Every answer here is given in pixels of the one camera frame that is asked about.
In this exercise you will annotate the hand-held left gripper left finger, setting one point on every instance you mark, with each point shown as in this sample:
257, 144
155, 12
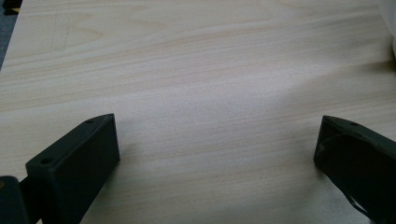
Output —
77, 161

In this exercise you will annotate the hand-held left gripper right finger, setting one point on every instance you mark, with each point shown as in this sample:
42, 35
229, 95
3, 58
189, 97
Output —
358, 158

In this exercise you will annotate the white object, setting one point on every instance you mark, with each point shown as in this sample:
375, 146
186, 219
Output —
390, 18

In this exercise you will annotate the black and yellow object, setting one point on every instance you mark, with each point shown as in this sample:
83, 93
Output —
11, 4

